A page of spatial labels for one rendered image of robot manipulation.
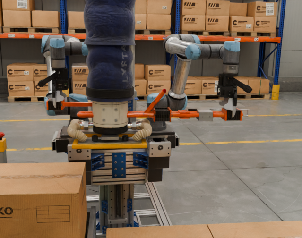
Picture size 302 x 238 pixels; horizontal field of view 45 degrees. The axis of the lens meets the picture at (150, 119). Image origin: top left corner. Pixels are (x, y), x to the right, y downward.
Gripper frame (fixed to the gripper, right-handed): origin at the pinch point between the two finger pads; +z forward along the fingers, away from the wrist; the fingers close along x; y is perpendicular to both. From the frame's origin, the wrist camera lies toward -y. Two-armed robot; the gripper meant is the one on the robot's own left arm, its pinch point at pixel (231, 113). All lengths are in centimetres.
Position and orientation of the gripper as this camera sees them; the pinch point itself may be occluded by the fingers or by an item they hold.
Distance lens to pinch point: 186.4
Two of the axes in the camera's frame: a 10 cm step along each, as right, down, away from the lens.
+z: -0.2, 9.7, 2.3
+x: 0.7, 2.3, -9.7
